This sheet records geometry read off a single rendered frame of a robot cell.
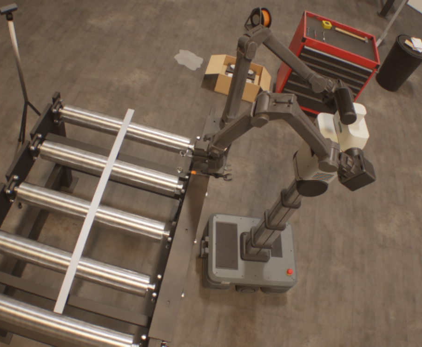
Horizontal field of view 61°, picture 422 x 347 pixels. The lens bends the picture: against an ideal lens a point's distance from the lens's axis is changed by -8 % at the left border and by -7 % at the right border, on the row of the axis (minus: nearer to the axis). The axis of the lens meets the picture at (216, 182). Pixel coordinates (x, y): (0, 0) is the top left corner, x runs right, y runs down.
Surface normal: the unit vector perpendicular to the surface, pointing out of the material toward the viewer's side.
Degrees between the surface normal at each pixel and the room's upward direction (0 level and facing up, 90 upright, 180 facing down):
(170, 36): 0
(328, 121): 0
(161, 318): 0
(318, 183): 90
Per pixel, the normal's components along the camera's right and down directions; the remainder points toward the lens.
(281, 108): -0.26, -0.39
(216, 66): -0.20, -0.61
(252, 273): 0.21, -0.54
